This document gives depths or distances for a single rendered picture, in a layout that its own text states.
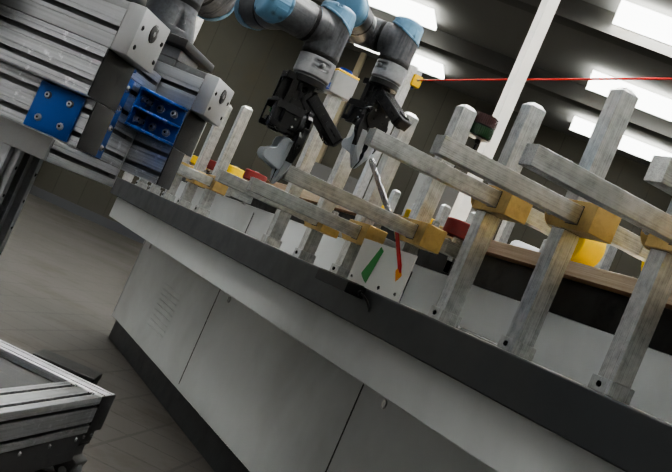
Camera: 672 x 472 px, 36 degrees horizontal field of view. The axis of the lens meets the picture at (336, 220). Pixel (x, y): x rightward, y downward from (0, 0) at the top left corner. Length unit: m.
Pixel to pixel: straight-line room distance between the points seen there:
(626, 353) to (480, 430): 0.34
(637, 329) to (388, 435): 0.98
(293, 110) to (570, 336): 0.67
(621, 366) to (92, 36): 1.03
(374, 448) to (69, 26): 1.16
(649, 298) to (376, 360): 0.75
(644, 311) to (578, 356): 0.43
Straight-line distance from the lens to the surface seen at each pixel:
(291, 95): 1.99
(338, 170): 2.62
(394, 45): 2.40
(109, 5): 1.87
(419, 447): 2.27
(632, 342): 1.53
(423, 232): 2.09
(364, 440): 2.47
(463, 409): 1.81
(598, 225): 1.68
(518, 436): 1.67
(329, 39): 2.00
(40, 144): 2.01
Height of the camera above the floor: 0.71
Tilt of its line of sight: 3 degrees up
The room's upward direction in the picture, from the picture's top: 24 degrees clockwise
